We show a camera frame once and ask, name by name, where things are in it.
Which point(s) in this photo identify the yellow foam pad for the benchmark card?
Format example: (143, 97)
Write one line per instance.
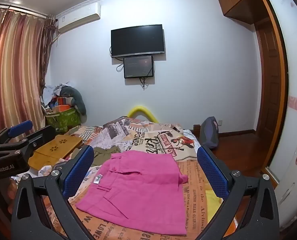
(142, 110)

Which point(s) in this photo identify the black wall television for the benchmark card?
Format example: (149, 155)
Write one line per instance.
(137, 40)

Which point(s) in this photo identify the white air conditioner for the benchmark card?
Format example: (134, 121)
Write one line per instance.
(76, 17)

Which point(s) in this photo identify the olive green garment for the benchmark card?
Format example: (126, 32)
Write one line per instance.
(104, 155)

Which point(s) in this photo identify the wooden bed post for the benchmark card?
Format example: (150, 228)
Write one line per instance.
(196, 132)

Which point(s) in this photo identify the frosted wardrobe sliding door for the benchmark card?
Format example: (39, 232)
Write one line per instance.
(293, 80)

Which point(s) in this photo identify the striped brown curtain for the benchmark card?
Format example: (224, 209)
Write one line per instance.
(16, 67)

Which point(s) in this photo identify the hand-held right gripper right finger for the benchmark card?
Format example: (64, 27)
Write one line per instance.
(211, 172)

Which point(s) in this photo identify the wooden folding table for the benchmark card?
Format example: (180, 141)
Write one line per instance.
(56, 147)

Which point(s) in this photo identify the pink pants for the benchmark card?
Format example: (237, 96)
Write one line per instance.
(136, 187)

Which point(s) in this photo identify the brown wooden door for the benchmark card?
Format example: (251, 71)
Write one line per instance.
(268, 80)

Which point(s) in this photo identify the grey blue backpack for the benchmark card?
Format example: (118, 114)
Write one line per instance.
(209, 133)

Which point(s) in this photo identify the wooden overhead cabinet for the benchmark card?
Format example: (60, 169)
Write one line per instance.
(236, 2)

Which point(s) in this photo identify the white patterned cloth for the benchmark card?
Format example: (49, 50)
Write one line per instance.
(47, 170)

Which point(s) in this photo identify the small black monitor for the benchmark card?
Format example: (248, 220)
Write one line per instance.
(138, 67)

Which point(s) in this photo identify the orange box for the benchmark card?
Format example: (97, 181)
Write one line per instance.
(63, 107)

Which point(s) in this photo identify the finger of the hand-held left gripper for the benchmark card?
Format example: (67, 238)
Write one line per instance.
(39, 137)
(21, 128)

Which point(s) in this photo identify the yellow blanket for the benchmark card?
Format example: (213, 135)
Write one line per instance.
(213, 205)

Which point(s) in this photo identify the newspaper print blanket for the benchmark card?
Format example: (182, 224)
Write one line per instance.
(193, 200)

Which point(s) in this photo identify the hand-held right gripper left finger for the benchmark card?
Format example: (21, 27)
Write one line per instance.
(78, 172)

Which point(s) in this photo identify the green patterned bag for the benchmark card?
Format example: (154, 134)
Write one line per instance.
(63, 121)

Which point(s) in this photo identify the white wall outlet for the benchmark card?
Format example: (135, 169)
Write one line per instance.
(220, 122)

